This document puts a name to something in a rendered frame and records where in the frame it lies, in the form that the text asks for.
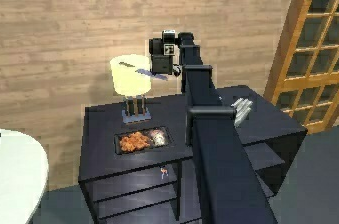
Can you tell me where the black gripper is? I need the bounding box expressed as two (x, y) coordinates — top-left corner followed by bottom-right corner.
(118, 37), (175, 82)

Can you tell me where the cream shade table lamp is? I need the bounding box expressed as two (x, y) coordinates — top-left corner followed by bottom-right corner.
(109, 54), (153, 125)

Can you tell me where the white grey food lump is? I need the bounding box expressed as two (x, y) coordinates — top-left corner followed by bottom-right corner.
(149, 129), (167, 147)

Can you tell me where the orange fried food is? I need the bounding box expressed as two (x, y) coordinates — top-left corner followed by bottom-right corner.
(119, 131), (152, 153)

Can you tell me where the black food tray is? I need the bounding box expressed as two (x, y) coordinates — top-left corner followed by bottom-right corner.
(113, 126), (174, 156)

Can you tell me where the black shelf table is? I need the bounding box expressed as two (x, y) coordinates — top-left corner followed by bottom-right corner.
(77, 84), (309, 224)

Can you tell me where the small orange white object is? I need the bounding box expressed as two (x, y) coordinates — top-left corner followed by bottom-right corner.
(159, 166), (170, 180)

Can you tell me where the silver ribbed object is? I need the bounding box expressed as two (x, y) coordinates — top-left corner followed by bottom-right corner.
(231, 97), (255, 128)

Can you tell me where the wooden glass pane door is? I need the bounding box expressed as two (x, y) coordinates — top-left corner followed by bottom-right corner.
(262, 0), (339, 135)

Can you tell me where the white round table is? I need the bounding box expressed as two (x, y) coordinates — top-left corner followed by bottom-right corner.
(0, 128), (50, 224)

